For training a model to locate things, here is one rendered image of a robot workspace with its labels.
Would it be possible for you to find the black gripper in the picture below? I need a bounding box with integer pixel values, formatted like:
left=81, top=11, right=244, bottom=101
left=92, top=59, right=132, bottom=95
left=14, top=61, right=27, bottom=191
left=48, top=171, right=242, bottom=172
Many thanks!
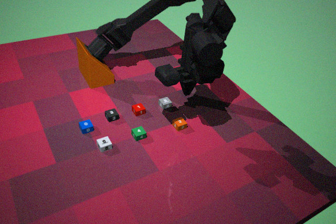
left=155, top=43, right=197, bottom=96

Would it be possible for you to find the blue block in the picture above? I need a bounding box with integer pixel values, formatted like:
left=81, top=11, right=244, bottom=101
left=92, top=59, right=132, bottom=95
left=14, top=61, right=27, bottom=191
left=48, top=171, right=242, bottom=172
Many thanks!
left=79, top=120, right=93, bottom=134

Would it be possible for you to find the red block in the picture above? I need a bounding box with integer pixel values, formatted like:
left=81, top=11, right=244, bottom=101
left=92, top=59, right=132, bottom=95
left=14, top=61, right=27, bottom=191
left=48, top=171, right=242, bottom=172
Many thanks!
left=132, top=103, right=146, bottom=116

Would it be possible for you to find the green block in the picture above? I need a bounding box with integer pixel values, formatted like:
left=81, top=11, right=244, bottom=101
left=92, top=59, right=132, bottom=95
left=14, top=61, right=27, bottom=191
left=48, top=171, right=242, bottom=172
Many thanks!
left=131, top=126, right=146, bottom=141

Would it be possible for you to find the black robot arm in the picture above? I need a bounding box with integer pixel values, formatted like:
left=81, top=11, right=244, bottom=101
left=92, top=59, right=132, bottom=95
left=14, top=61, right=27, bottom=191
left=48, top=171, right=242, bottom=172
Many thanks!
left=84, top=0, right=236, bottom=84

